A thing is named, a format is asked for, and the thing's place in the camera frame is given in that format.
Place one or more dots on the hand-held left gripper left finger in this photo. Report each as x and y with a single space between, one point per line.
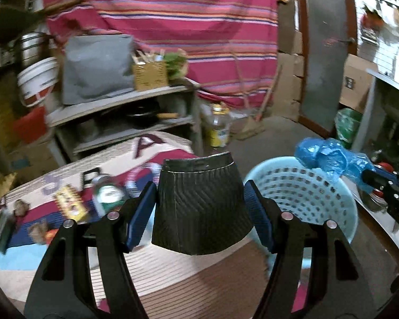
141 212

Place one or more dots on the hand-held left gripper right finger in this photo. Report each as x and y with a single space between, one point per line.
257 212

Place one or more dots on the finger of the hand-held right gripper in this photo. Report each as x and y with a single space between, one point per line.
377 181

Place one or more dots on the light blue plastic basket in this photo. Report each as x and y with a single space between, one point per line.
302 199

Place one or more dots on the blue plastic bag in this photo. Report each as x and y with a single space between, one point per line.
329 159

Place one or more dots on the red round lid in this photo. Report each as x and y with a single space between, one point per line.
384 166

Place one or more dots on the plastic bottle green label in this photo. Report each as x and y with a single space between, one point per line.
108 196

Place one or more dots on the green lined waste bin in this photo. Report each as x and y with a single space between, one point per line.
347 129

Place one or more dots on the white side table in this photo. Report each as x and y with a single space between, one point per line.
369 113

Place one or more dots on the yellow snack packet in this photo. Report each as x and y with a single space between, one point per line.
69 204

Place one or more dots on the straw broom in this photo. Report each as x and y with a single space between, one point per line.
251 131

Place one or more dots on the oil bottle yellow label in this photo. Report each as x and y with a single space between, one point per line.
219 129

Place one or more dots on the red yellow snack wrapper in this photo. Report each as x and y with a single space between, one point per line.
51 236

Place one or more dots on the black frying pan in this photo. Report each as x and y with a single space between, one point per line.
143 116

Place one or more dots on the brown crumpled wrapper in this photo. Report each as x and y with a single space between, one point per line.
39 232
21 207

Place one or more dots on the grey wooden shelf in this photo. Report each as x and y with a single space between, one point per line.
126 98

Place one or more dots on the brown cardboard box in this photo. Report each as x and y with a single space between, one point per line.
33 158

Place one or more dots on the grey door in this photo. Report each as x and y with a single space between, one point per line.
326 56

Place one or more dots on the yellow jagged cardboard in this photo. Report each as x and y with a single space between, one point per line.
5 186

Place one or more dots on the dark green packet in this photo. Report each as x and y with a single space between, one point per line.
3 232

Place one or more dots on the red plastic container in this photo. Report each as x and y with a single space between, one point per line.
30 124

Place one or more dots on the grey fabric bag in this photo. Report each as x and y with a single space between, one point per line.
96 69

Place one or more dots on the green leafy vegetables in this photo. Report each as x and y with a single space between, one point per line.
176 64

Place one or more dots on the white plastic bucket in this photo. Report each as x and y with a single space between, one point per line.
36 83

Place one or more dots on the red striped curtain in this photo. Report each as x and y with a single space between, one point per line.
186 23

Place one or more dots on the steel pot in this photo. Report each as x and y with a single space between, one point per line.
33 48

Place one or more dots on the cardboard wall patches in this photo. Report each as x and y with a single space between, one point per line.
289 73

